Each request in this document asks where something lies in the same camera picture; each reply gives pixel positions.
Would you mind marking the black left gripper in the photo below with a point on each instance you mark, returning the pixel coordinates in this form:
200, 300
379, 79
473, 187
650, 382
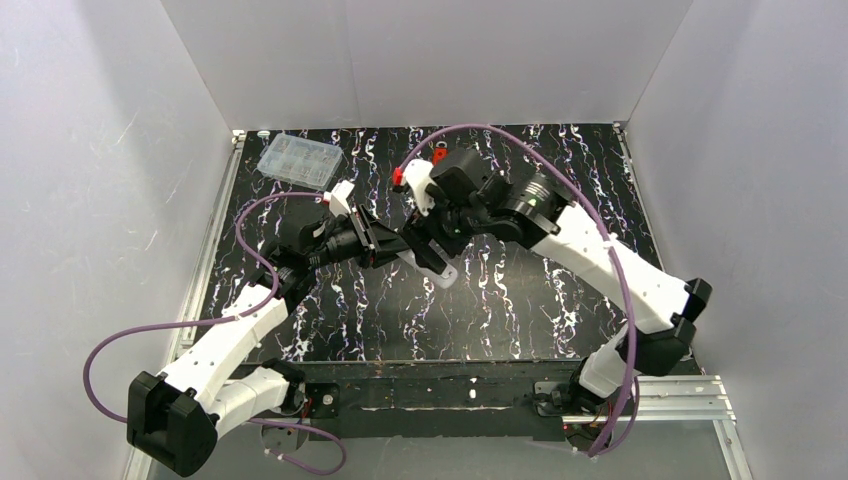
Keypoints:
365, 235

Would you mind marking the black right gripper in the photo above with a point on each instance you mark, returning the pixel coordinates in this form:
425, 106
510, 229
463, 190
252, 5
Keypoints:
444, 223

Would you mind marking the white air conditioner remote control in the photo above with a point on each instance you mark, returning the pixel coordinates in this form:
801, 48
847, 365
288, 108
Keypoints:
430, 263

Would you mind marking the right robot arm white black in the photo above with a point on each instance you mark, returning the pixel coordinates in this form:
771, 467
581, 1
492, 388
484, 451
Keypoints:
460, 196

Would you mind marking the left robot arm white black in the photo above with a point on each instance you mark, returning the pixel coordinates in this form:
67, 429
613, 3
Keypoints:
178, 415

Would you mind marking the clear plastic screw box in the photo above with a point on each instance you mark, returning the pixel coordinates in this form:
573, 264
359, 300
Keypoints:
299, 161

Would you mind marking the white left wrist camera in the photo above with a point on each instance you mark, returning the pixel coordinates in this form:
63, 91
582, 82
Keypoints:
337, 199

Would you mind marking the red handled adjustable wrench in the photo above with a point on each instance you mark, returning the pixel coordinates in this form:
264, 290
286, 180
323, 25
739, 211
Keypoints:
440, 151

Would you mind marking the black front mounting rail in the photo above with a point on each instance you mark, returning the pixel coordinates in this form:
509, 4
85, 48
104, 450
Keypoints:
428, 399

